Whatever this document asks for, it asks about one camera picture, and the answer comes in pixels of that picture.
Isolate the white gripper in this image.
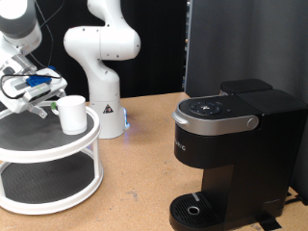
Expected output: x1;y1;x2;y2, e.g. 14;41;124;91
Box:
0;74;68;119

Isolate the white mug with green tape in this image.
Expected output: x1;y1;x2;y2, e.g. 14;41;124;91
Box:
51;94;89;136

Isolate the black Keurig coffee machine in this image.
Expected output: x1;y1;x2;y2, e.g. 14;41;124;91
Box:
168;78;308;231

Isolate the white two-tier turntable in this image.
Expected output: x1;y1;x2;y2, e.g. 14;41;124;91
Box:
0;100;104;216

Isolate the black tape strip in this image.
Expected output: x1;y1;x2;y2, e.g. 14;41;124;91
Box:
255;212;283;231

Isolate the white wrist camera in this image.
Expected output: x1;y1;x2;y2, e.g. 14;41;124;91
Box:
21;84;54;101

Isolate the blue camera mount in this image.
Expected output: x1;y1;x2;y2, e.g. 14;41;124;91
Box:
25;65;58;89

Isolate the black hanging cable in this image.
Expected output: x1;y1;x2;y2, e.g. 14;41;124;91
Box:
33;0;65;69

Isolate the grey metal frame post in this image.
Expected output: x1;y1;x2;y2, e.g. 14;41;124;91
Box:
182;0;192;94

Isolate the black power cable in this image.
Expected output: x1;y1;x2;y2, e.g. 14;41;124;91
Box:
283;192;304;206

